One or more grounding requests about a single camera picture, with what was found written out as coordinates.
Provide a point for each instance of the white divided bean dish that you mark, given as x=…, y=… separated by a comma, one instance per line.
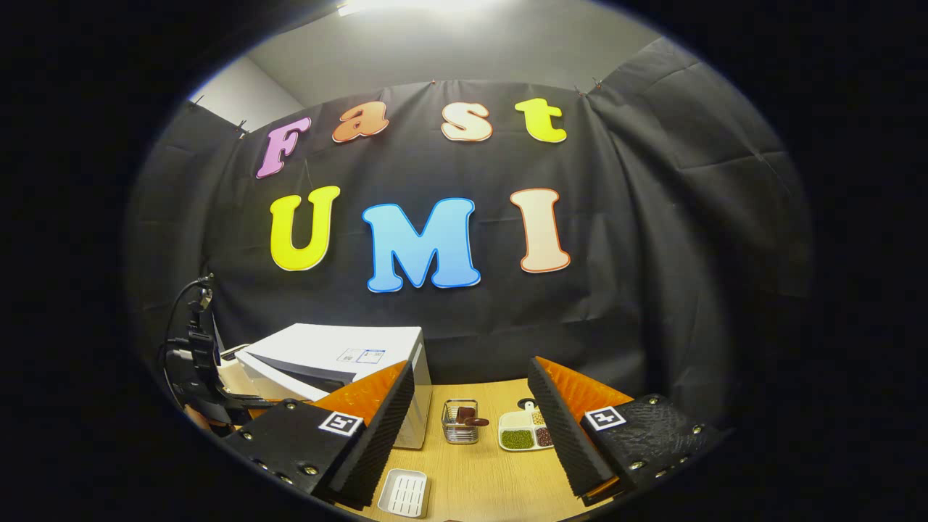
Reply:
x=518, y=435

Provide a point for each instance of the white microwave oven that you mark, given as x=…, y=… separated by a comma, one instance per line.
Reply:
x=326, y=355

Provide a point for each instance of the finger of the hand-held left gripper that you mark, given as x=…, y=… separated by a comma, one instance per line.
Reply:
x=250, y=406

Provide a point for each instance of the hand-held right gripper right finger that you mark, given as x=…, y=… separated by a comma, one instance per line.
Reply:
x=562, y=442

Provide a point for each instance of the white toaster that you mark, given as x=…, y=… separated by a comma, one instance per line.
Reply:
x=233, y=377

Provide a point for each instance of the long ceiling light panel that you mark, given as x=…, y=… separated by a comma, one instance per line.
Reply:
x=420, y=6

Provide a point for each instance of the black backdrop cloth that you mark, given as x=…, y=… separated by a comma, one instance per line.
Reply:
x=638, y=254

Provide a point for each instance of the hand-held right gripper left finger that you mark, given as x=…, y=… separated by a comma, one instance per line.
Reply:
x=384, y=435

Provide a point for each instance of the white plastic tray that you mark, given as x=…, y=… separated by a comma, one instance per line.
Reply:
x=404, y=493

